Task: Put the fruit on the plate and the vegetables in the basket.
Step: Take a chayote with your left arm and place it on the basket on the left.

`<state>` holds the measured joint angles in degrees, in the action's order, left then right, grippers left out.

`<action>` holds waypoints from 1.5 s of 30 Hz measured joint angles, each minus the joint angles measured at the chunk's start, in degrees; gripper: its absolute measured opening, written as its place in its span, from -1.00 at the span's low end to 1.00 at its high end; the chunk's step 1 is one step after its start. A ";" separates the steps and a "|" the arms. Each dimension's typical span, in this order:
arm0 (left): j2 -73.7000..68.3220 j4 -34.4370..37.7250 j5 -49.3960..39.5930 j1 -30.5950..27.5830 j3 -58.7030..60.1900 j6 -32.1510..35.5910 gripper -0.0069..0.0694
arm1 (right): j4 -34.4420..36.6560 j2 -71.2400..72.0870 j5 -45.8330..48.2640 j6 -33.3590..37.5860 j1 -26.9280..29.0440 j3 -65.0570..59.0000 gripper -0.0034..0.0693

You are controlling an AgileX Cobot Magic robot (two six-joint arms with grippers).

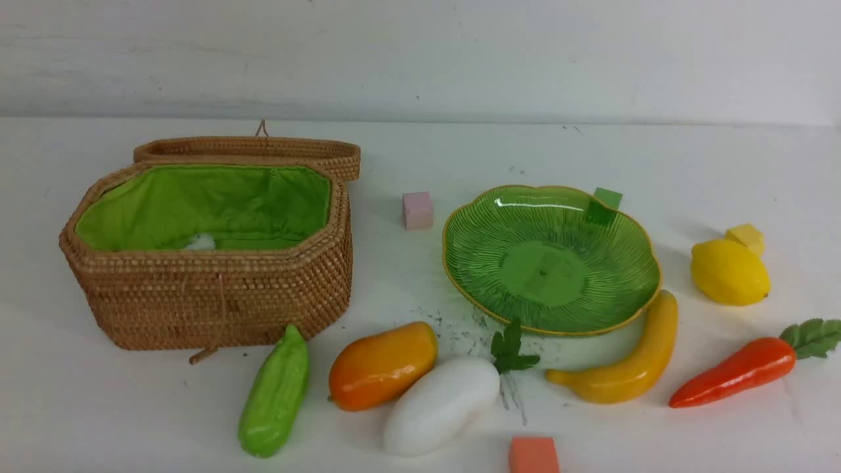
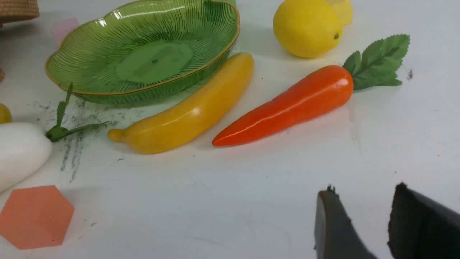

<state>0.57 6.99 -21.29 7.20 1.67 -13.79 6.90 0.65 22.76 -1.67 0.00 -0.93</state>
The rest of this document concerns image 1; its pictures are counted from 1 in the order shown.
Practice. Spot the orange foam cube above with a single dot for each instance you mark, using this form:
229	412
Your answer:
533	454

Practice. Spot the orange mango toy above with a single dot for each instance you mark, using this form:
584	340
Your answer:
380	368

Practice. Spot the yellow foam cube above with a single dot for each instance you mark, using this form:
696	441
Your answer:
748	236

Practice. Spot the green leaf-shaped glass plate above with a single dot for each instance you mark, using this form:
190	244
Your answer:
561	261

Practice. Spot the pink foam cube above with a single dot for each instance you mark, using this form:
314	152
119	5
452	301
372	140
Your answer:
418	210

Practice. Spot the green foam cube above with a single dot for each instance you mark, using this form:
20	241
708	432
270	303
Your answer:
608	198

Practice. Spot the orange carrot toy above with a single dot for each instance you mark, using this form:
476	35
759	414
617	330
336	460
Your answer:
760	361

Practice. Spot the yellow lemon toy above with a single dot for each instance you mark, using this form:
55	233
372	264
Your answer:
729	273

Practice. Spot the white radish toy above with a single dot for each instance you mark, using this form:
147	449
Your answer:
453	395

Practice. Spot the woven rattan basket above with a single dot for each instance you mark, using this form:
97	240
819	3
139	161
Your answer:
180	254

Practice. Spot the green bitter gourd toy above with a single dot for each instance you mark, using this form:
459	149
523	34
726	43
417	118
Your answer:
276	396

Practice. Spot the yellow banana toy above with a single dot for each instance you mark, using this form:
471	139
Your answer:
635	375

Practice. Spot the woven basket lid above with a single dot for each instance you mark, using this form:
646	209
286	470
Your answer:
341	160

